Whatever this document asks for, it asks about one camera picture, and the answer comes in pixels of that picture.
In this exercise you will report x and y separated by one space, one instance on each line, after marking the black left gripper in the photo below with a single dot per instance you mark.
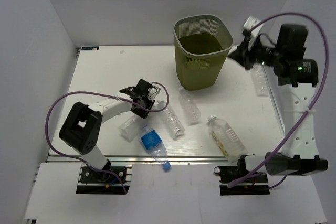
143 113

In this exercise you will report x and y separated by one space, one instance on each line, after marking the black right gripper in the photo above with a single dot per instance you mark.
241 55

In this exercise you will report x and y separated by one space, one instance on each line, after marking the clear bottle white cap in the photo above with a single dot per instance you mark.
131 128

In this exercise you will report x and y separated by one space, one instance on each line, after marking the square bottle yellow label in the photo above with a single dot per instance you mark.
226 139

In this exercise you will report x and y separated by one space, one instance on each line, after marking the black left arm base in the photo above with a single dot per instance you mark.
93 183

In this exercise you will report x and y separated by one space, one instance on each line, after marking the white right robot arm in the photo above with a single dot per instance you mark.
297 79

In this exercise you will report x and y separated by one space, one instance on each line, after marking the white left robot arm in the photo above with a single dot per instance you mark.
82 126

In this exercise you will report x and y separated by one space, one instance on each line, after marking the olive green mesh bin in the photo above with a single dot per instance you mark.
202 43

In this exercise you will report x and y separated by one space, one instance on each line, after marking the clear bottle far right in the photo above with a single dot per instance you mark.
259 81

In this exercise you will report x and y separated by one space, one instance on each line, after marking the clear crumpled bottle centre-left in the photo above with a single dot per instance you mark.
172 123

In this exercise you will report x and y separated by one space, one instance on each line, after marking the blue label water bottle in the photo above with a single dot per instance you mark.
154 146

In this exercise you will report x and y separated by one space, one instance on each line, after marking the clear crumpled bottle centre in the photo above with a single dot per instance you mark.
189 106

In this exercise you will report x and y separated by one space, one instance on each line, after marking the left blue table sticker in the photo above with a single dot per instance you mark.
89 48

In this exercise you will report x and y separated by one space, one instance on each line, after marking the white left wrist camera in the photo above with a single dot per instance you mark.
154 91

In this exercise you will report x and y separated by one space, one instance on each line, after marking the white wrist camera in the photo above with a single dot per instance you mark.
249 24
154 91

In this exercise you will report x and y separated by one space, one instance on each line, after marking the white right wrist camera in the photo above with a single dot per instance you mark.
249 24

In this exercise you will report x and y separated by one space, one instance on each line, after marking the aluminium table front rail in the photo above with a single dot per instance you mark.
147 159

